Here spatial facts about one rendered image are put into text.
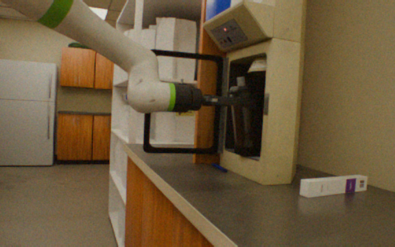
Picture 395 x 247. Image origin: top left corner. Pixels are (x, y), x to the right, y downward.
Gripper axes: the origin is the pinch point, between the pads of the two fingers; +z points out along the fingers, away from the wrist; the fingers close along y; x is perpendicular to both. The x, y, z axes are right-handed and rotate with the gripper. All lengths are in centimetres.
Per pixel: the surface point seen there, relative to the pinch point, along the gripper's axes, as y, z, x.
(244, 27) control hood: -6.4, -4.6, -24.7
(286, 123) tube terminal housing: -13.6, 9.2, 5.8
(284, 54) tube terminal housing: -13.7, 6.5, -16.1
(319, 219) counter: -43, -2, 26
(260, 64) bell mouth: -3.2, 4.7, -13.7
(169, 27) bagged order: 113, 3, -53
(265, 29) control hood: -13.7, -1.2, -23.0
